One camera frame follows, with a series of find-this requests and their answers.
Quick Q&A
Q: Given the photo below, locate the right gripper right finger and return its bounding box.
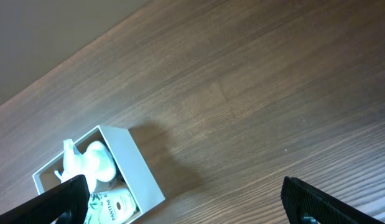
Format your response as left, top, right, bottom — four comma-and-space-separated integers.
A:
281, 176, 382, 224

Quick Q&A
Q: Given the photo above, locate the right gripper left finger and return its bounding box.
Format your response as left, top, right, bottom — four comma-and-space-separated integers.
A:
0, 174, 90, 224

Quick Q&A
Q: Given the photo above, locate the dark blue pump bottle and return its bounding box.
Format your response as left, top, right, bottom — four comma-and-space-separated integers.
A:
54, 139, 117, 194

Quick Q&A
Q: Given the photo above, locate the white squeeze tube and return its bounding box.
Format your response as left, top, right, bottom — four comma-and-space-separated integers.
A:
84, 185, 137, 224

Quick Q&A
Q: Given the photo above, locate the white cardboard box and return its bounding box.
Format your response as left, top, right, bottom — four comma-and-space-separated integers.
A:
32, 125, 165, 223

